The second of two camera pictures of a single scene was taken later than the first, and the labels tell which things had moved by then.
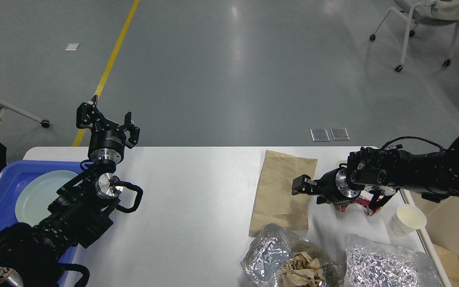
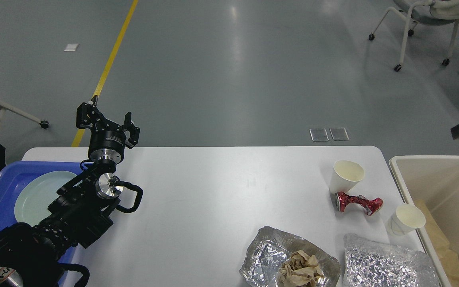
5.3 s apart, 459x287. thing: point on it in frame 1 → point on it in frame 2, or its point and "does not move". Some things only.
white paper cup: x=407 y=219 does not move
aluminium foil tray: x=261 y=263 does not move
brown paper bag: x=274 y=203 → x=447 y=257
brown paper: x=302 y=271 does not move
